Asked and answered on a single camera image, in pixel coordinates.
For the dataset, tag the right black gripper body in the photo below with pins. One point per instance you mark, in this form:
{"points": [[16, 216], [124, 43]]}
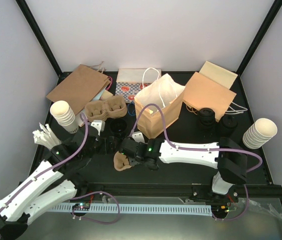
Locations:
{"points": [[141, 159]]}

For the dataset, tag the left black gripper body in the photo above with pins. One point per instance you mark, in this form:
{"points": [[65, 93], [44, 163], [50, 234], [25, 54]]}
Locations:
{"points": [[88, 152]]}

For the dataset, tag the single pulp cup carrier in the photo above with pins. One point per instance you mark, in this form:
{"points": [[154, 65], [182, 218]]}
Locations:
{"points": [[121, 162]]}

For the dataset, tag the orange kraft paper bag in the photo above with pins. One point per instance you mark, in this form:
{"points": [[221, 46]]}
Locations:
{"points": [[159, 102]]}

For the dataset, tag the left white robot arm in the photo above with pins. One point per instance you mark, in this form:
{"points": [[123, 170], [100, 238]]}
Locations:
{"points": [[55, 180]]}

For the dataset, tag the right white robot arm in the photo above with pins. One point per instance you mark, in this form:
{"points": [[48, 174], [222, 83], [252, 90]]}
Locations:
{"points": [[225, 156]]}

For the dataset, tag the stack of pulp cup carriers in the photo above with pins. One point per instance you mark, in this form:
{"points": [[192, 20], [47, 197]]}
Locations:
{"points": [[113, 107]]}

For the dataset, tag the bundle of wrapped straws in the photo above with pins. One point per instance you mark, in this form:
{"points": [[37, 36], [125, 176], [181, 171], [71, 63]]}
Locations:
{"points": [[46, 137]]}

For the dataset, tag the left stack of paper cups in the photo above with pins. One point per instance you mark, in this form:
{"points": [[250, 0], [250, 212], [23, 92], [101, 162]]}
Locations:
{"points": [[64, 115]]}

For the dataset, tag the stack of paper cups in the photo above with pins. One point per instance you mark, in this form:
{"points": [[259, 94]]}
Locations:
{"points": [[259, 133], [64, 115]]}

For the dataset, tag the brown flat paper bag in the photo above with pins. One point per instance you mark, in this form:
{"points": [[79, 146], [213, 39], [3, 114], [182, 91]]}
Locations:
{"points": [[79, 88]]}

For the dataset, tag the checkered printed paper bag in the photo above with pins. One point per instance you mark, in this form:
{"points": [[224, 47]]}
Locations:
{"points": [[130, 81]]}

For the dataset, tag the black lid stack left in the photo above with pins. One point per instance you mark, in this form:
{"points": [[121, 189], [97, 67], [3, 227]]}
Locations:
{"points": [[206, 119]]}

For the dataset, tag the black lid stack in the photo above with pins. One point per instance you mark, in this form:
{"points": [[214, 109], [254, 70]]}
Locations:
{"points": [[226, 126], [206, 119]]}

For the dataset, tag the orange flat bag right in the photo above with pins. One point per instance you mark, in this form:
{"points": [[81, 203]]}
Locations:
{"points": [[201, 92]]}

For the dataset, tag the black lid stack right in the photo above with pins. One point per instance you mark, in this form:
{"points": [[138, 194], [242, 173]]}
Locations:
{"points": [[226, 126]]}

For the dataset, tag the tan flat paper bag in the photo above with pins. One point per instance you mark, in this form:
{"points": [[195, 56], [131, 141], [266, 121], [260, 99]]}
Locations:
{"points": [[218, 74]]}

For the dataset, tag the right stack of paper cups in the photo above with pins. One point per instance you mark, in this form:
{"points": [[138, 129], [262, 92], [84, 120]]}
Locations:
{"points": [[259, 133]]}

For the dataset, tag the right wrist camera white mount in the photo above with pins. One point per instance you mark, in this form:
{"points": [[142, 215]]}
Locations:
{"points": [[138, 137]]}

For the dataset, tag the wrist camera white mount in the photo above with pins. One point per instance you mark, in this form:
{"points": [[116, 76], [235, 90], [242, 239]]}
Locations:
{"points": [[99, 125], [138, 137]]}

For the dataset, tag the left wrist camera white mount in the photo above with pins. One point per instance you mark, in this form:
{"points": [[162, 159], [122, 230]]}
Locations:
{"points": [[99, 125]]}

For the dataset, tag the blue slotted cable duct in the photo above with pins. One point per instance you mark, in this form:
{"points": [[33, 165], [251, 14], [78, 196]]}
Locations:
{"points": [[158, 209]]}

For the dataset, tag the right black frame post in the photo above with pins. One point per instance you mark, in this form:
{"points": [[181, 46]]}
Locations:
{"points": [[269, 18]]}

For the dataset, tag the black frame post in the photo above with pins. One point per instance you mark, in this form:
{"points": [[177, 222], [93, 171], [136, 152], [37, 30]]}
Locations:
{"points": [[27, 13], [269, 18]]}

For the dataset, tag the left black frame post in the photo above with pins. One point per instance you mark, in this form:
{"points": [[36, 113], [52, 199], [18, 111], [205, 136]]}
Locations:
{"points": [[27, 13]]}

